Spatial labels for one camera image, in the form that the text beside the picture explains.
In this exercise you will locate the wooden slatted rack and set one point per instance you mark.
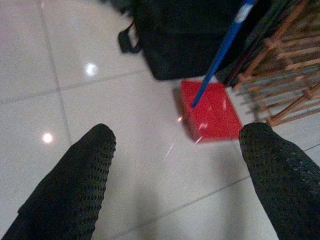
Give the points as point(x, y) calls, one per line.
point(290, 75)

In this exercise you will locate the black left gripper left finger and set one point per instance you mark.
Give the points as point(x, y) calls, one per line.
point(67, 190)

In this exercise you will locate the black fabric bag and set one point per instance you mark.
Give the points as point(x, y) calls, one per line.
point(180, 37)

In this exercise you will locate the dark flat boards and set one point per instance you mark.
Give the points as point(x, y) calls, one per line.
point(257, 37)

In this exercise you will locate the blue broom pole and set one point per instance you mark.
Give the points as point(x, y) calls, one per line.
point(220, 55)

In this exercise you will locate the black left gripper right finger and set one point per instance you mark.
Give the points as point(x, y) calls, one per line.
point(287, 187)

